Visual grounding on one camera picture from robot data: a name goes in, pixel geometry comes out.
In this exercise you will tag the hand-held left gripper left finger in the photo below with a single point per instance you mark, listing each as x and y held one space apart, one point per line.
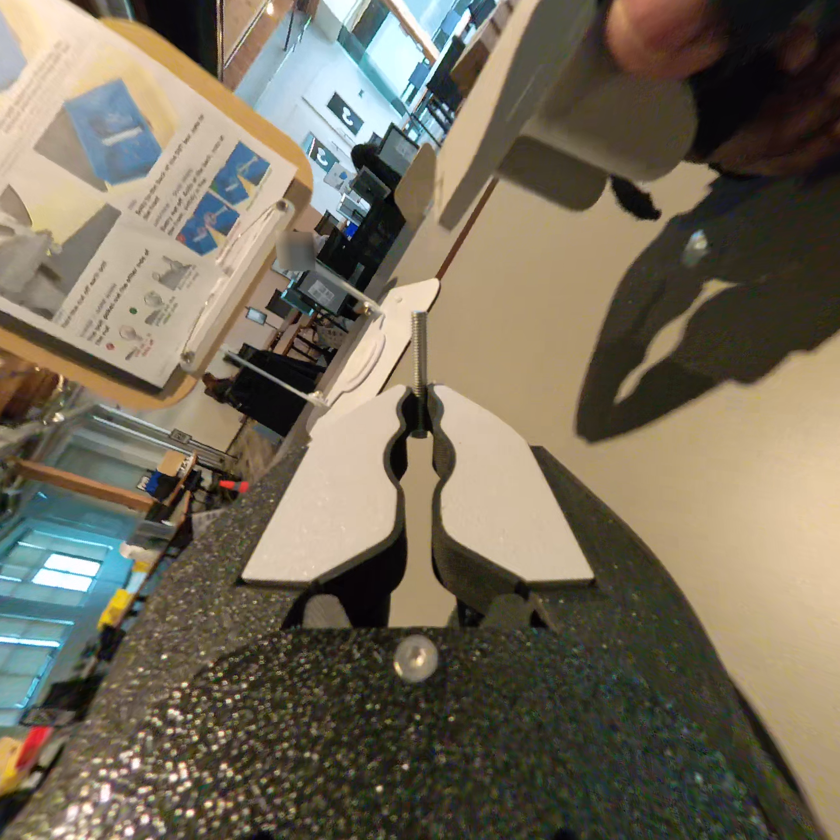
328 499

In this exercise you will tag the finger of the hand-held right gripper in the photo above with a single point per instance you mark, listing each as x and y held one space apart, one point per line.
499 98

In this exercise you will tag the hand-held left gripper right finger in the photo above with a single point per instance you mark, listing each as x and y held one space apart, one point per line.
505 505

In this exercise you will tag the silver threaded bolt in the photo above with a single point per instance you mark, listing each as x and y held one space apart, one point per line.
419 354

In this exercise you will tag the person's right hand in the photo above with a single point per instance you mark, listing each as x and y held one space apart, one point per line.
656 33

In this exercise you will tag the black framed screen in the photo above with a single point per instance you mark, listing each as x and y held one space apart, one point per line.
399 148

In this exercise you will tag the black chair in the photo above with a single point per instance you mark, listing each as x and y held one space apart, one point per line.
282 394

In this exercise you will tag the plywood chair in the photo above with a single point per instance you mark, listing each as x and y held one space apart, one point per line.
415 184

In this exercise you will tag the clear acrylic strut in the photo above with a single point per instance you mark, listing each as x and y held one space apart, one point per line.
341 289
275 377

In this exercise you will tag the small desk monitor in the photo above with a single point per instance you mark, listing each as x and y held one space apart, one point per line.
256 316

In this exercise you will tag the white sheet clip bar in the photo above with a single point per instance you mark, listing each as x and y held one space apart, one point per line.
229 289

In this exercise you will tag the instruction sheet on clipboard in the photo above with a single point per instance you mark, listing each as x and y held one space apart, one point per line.
262 141

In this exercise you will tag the wooden shelf plank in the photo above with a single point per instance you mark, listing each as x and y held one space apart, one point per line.
79 482

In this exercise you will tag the printed instruction sheet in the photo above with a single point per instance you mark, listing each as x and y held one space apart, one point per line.
131 216

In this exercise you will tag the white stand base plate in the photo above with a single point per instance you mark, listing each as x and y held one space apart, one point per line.
367 367

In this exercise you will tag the teal arrow wall sign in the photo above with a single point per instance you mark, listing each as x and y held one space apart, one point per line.
323 153

